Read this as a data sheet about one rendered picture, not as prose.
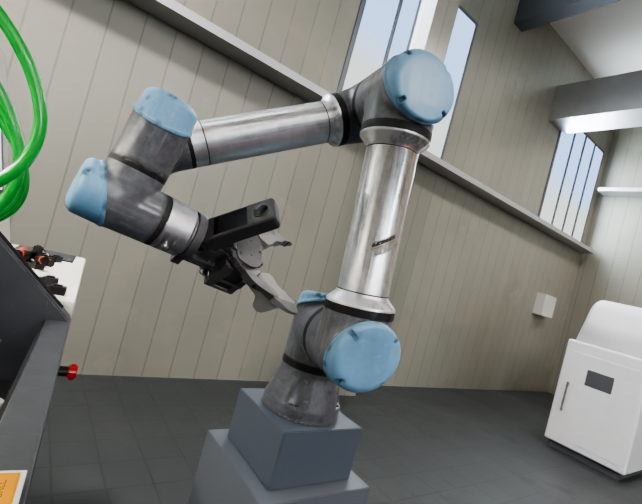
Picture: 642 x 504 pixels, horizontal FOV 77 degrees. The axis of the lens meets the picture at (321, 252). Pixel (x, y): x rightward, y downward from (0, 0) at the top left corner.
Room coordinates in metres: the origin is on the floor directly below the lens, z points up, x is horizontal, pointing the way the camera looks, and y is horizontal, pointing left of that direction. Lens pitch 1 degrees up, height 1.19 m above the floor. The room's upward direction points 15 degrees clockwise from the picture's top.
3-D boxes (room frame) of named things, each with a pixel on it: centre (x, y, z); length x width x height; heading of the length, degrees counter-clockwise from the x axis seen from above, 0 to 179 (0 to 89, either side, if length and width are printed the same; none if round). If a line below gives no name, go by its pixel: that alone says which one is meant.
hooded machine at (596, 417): (3.97, -3.13, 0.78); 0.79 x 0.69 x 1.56; 126
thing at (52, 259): (1.09, 0.74, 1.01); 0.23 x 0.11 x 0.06; 29
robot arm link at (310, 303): (0.78, -0.04, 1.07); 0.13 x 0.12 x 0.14; 21
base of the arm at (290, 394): (0.79, -0.04, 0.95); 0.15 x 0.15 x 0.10
